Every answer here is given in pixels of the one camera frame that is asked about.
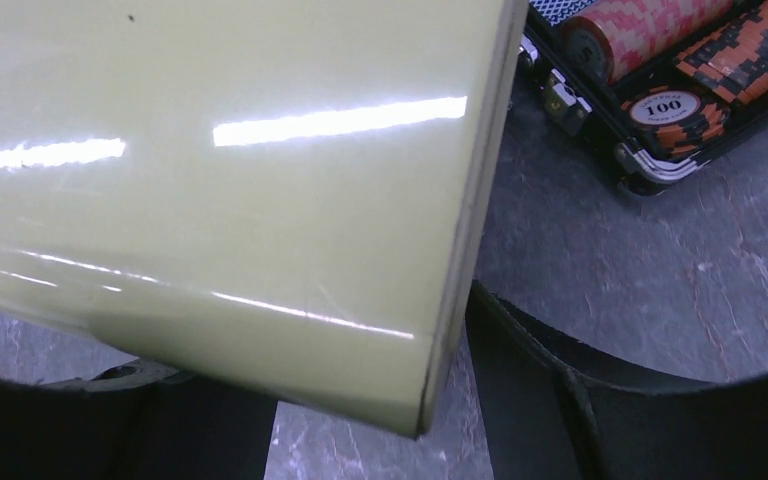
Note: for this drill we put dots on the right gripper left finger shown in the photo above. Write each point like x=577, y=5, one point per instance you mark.
x=140, y=420

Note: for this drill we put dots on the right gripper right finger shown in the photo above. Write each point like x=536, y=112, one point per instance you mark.
x=556, y=408

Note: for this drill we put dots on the green drawer cabinet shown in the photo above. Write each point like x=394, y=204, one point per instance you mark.
x=283, y=195

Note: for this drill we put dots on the black poker chip case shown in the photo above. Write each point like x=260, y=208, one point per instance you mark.
x=658, y=88

